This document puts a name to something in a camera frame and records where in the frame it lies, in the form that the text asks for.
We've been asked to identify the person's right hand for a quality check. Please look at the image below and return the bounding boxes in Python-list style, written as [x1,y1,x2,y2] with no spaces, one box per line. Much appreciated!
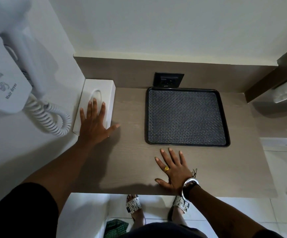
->
[154,147,196,196]

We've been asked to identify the person's left hand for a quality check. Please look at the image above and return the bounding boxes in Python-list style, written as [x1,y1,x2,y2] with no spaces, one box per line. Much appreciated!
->
[79,98,121,146]

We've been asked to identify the person's right forearm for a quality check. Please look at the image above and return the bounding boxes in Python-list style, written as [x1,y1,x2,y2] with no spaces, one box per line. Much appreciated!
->
[188,184,269,238]

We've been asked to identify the person's left forearm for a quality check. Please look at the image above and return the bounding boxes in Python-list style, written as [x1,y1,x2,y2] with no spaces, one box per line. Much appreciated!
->
[22,140,95,211]

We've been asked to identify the silver bangle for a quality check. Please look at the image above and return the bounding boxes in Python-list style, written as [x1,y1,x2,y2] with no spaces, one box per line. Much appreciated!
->
[182,178,200,203]

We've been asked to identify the white tissue box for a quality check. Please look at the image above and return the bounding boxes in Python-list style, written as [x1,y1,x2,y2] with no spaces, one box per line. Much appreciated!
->
[72,79,116,137]

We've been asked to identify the white patterned right sandal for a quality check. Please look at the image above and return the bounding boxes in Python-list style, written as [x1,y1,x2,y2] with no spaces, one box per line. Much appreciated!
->
[174,196,191,213]

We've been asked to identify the black wrist band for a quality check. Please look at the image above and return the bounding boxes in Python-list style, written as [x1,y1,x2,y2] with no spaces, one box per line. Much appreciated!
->
[184,183,201,200]

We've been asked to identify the black textured tray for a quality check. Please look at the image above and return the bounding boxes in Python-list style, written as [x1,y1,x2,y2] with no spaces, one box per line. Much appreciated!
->
[145,87,231,147]

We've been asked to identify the green checked cloth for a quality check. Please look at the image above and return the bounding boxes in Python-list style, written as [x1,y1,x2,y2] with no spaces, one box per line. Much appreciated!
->
[105,219,129,238]

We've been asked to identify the white hair dryer handset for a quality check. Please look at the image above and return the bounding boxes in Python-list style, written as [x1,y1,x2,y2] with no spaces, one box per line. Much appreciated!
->
[0,0,48,97]

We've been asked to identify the black shirt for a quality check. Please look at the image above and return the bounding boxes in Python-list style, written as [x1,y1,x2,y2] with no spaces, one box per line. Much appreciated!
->
[0,182,285,238]

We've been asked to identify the white coiled cord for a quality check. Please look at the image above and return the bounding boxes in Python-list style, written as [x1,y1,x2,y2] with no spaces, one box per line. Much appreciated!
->
[24,94,72,137]

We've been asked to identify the black wall socket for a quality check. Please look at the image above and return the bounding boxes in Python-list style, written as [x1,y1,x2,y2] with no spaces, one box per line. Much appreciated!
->
[153,72,185,87]

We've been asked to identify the white hair dryer wall base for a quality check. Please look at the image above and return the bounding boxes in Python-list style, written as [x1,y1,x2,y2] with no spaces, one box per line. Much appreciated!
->
[0,36,34,115]

